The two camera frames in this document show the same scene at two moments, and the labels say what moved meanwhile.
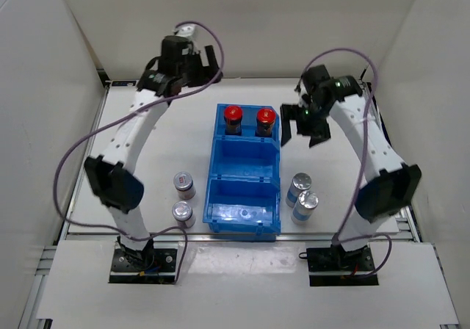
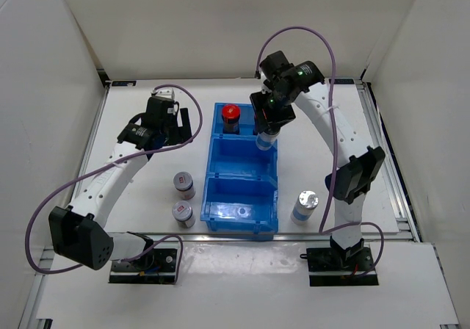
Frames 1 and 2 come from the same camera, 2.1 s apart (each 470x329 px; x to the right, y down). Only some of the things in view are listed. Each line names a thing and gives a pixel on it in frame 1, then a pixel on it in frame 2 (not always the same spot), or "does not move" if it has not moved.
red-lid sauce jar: (233, 116) does not move
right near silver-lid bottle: (302, 209) does not move
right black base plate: (335, 266) does not move
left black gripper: (206, 74) → (185, 123)
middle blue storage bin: (245, 156) does not move
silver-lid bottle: (301, 182) → (264, 141)
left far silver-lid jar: (183, 182) does not move
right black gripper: (294, 112) → (258, 100)
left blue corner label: (123, 83) does not move
